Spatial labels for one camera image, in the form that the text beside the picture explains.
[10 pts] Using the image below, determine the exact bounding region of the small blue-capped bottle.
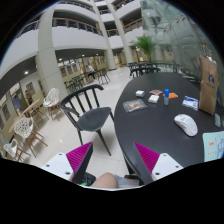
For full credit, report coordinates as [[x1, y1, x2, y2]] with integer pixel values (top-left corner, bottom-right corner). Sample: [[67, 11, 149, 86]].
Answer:
[[164, 89, 169, 105]]

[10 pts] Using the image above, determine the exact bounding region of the white computer mouse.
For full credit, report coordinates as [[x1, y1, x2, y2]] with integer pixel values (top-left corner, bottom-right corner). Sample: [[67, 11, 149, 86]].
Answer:
[[174, 114, 198, 137]]

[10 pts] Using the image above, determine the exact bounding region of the blue white wipes packet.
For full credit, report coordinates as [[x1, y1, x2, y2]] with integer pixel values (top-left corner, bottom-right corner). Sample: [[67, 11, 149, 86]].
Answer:
[[182, 96, 198, 110]]

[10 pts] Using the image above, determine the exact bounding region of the white lattice chair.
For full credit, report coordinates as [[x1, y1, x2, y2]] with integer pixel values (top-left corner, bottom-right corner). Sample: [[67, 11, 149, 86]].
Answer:
[[3, 139, 24, 161], [43, 88, 60, 117], [13, 116, 49, 158]]

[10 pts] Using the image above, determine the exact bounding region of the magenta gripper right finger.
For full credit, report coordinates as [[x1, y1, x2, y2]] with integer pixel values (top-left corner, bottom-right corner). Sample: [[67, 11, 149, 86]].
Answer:
[[133, 142, 159, 185]]

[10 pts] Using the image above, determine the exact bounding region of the person's bare knee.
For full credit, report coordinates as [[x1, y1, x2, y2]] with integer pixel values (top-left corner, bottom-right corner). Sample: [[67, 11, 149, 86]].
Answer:
[[93, 172, 118, 189]]

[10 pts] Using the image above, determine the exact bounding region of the orange flat packet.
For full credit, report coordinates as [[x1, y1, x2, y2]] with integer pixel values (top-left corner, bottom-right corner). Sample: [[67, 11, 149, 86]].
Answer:
[[169, 93, 178, 99]]

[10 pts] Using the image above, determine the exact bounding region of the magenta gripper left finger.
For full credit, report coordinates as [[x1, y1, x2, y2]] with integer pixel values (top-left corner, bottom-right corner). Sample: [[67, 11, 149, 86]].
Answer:
[[66, 142, 94, 184]]

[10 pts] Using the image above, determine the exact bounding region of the white lattice chair far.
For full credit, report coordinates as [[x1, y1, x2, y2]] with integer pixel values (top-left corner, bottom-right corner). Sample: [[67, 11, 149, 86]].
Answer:
[[43, 88, 60, 117]]

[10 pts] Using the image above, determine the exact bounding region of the white small box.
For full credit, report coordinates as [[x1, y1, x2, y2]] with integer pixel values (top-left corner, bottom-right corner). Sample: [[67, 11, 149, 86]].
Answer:
[[135, 90, 145, 97]]

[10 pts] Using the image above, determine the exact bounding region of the wooden table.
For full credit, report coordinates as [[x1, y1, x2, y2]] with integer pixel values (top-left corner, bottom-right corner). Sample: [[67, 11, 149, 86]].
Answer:
[[9, 99, 48, 132]]

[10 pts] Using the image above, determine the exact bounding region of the brown flat packet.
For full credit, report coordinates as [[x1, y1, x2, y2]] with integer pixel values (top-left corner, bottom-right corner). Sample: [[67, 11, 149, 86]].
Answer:
[[149, 90, 163, 95]]

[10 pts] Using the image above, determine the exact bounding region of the green potted palm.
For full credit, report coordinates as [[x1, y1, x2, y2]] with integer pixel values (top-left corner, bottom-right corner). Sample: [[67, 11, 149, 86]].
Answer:
[[131, 35, 156, 60]]

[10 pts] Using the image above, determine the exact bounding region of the dark phone at edge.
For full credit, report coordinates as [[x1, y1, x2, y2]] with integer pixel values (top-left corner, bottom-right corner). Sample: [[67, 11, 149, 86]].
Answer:
[[214, 113, 221, 127]]

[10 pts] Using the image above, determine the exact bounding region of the white lattice chair near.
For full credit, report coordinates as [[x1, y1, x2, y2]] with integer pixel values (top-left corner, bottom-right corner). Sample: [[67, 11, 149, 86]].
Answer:
[[13, 116, 49, 158]]

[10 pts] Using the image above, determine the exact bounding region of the black plastic chair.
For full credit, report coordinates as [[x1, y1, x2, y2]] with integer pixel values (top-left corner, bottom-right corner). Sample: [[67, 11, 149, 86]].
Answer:
[[60, 84, 113, 154]]

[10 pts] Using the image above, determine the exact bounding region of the clear plastic snack bag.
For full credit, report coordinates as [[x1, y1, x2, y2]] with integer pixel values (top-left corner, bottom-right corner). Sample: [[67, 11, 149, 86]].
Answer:
[[123, 99, 147, 113]]

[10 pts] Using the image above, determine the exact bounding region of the brown paper bag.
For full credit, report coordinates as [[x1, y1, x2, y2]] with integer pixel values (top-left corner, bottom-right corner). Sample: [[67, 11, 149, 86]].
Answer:
[[199, 57, 219, 115]]

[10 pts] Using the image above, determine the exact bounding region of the light blue booklet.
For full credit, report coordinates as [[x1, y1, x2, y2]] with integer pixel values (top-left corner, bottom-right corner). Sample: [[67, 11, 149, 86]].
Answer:
[[202, 131, 224, 162]]

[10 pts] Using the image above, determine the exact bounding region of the white square box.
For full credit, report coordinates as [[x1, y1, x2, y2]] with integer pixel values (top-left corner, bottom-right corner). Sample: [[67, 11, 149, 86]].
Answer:
[[148, 95, 159, 103]]

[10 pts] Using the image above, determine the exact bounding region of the white lattice chair left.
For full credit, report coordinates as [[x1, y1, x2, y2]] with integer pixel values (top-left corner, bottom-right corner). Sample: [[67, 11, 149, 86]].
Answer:
[[3, 139, 24, 161]]

